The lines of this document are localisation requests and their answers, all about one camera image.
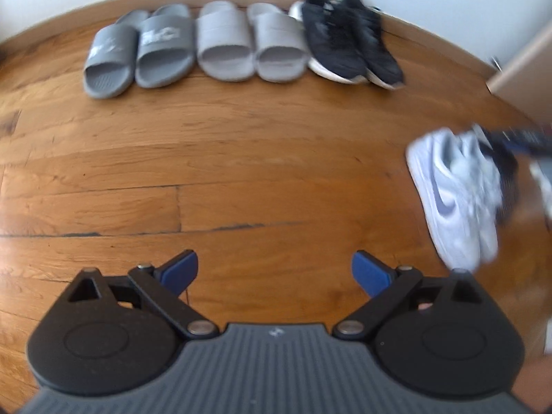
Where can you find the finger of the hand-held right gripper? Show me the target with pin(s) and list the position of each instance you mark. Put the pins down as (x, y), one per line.
(502, 138)

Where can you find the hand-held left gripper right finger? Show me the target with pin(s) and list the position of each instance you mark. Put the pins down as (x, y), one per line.
(371, 271)

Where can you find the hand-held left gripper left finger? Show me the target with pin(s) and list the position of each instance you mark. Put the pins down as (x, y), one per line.
(177, 269)

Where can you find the white sneaker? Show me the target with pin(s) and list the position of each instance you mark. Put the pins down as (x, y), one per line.
(544, 185)
(457, 198)

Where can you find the light grey slide sandal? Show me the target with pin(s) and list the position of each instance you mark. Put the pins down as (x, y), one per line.
(224, 43)
(280, 47)

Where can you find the beige door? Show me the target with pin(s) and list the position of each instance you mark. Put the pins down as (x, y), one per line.
(528, 82)

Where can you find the metal door stopper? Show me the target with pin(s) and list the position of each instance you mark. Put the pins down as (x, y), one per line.
(496, 62)

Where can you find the black sneaker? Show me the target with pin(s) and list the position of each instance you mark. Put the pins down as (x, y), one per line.
(379, 51)
(332, 47)

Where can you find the dark grey printed slide sandal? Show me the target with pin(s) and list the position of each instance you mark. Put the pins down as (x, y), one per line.
(108, 56)
(166, 47)

